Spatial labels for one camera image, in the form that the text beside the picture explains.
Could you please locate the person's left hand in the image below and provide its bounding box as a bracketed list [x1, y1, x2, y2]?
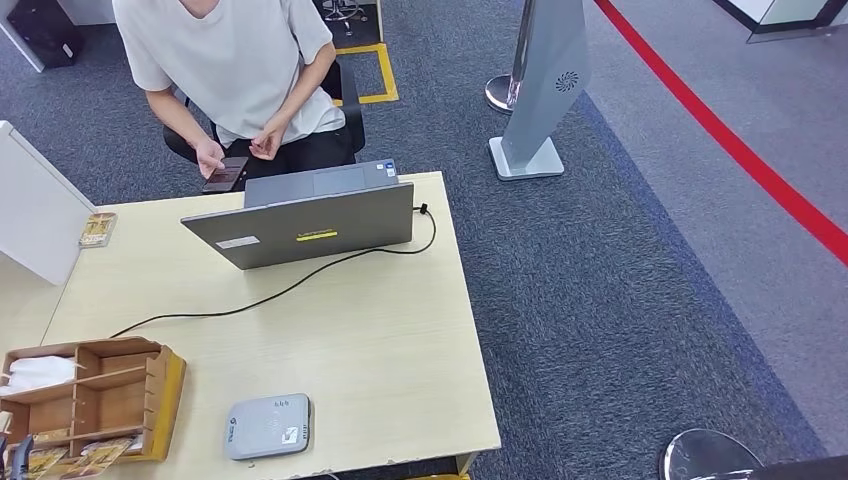
[248, 115, 291, 162]

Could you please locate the person's right hand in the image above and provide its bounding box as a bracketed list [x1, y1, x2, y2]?
[193, 137, 227, 180]

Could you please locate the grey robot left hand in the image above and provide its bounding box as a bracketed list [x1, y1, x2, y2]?
[0, 433, 36, 480]

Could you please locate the dark smartphone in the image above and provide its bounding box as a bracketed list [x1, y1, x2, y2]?
[201, 156, 250, 195]

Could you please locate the person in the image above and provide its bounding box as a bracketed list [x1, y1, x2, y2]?
[111, 0, 367, 193]

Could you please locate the white card stack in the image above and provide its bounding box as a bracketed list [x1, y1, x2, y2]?
[0, 356, 77, 397]

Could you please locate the wooden card organizer box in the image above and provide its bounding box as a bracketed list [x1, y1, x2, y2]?
[0, 336, 187, 465]

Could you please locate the grey card reader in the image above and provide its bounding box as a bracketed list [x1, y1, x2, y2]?
[223, 393, 313, 462]

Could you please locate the black office chair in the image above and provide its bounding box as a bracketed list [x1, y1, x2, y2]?
[162, 0, 367, 167]

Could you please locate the grey laptop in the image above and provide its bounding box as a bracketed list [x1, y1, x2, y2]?
[180, 158, 416, 272]

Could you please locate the yellow floor tape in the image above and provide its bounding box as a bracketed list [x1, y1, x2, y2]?
[332, 42, 400, 106]

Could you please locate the office chair wheel base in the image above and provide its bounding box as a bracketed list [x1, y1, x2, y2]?
[322, 0, 369, 36]

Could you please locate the white partition panel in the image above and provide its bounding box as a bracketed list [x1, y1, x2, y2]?
[0, 120, 97, 287]

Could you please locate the white cabinet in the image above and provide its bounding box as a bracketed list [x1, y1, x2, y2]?
[56, 0, 117, 26]

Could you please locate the black box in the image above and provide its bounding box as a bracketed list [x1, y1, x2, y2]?
[5, 0, 85, 70]

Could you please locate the white desk panel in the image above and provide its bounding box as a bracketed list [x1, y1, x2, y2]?
[0, 13, 46, 73]

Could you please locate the grey kiosk stand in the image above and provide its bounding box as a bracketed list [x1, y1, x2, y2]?
[488, 0, 591, 182]

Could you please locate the red floor tape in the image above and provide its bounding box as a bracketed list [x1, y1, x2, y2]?
[592, 0, 848, 268]

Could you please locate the glass display case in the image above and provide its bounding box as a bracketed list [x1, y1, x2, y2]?
[712, 0, 848, 45]

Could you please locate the chrome stanchion base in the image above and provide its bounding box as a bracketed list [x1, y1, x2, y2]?
[659, 428, 764, 480]

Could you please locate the black laptop cable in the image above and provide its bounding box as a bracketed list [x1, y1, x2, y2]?
[109, 203, 439, 340]

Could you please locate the chrome stanchion post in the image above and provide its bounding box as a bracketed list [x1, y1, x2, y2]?
[484, 0, 535, 116]

